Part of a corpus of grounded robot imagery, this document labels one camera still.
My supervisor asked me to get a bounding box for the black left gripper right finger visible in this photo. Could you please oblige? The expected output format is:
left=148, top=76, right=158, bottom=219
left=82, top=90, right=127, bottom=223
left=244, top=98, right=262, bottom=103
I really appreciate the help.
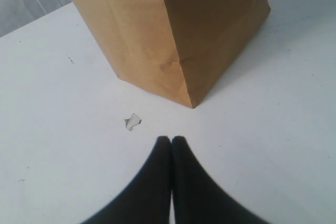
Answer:
left=171, top=136, right=267, bottom=224

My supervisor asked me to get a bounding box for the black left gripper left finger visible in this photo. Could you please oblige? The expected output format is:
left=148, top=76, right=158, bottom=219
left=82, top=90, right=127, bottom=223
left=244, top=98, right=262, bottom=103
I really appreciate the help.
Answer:
left=84, top=136, right=172, bottom=224

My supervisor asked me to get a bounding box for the brown paper bag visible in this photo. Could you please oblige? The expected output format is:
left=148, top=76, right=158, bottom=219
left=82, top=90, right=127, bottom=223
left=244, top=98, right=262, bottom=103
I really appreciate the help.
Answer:
left=72, top=0, right=270, bottom=108

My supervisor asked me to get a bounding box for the clear plastic scrap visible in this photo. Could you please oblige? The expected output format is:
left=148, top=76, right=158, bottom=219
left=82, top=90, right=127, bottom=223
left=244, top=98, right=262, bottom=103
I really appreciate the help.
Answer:
left=124, top=113, right=142, bottom=131

